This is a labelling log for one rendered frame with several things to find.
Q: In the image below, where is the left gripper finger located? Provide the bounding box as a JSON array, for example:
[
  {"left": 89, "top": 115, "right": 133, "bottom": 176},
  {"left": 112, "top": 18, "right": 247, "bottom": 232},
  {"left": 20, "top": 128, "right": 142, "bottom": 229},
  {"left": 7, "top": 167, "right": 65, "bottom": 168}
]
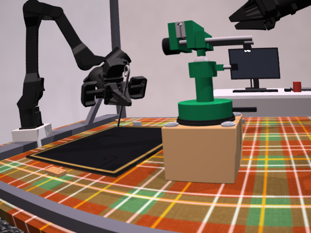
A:
[
  {"left": 235, "top": 20, "right": 266, "bottom": 30},
  {"left": 229, "top": 0, "right": 267, "bottom": 22}
]

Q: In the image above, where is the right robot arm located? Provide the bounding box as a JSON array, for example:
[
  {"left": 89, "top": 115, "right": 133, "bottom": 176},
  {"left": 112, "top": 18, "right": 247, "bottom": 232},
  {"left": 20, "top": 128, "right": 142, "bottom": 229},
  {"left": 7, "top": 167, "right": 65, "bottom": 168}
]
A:
[{"left": 17, "top": 0, "right": 131, "bottom": 130}]

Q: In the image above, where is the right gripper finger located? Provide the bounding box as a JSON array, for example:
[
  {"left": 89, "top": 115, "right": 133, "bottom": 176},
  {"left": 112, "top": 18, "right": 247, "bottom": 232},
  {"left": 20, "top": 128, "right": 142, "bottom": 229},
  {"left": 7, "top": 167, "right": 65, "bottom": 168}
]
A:
[
  {"left": 120, "top": 81, "right": 132, "bottom": 106},
  {"left": 104, "top": 83, "right": 130, "bottom": 106}
]

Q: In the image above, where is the green bench vise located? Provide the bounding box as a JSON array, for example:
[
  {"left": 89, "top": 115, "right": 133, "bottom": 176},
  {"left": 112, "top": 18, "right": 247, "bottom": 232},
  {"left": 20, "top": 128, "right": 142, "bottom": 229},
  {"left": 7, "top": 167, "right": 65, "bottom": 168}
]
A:
[{"left": 168, "top": 20, "right": 233, "bottom": 120}]

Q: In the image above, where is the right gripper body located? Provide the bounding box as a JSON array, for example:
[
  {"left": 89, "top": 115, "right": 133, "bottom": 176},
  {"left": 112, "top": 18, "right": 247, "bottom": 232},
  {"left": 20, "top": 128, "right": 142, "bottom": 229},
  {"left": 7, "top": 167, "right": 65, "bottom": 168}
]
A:
[{"left": 81, "top": 74, "right": 147, "bottom": 107}]

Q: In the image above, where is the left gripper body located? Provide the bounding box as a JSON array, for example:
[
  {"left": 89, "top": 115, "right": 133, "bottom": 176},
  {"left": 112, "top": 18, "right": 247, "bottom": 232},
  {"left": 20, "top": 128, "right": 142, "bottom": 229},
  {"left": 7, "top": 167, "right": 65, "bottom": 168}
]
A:
[{"left": 258, "top": 0, "right": 301, "bottom": 30}]

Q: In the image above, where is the black rubber ring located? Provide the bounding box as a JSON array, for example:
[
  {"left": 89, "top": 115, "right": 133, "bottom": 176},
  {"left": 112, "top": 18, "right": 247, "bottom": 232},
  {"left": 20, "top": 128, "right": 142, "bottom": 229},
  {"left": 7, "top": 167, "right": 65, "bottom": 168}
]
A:
[{"left": 176, "top": 113, "right": 236, "bottom": 127}]

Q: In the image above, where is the grey metal post with diagonal brace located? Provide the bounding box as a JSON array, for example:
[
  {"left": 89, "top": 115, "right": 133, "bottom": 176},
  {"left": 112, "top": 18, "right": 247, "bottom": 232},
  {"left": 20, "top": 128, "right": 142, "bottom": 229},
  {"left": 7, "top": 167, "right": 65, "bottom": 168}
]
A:
[{"left": 84, "top": 0, "right": 126, "bottom": 125}]

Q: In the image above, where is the black flat mat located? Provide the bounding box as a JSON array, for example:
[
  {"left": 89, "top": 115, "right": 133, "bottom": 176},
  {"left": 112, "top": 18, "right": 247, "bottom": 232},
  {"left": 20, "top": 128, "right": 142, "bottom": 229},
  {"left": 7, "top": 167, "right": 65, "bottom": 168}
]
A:
[{"left": 26, "top": 126, "right": 163, "bottom": 178}]

